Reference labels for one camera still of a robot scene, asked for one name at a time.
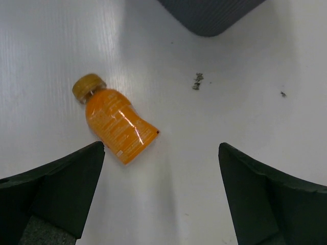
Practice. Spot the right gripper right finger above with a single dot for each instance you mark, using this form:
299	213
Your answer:
268	206

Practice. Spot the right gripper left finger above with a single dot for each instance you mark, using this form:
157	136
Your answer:
50	204

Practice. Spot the orange juice bottle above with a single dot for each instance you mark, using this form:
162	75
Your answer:
111	116

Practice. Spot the grey mesh waste bin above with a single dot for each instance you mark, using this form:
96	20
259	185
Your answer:
209	18

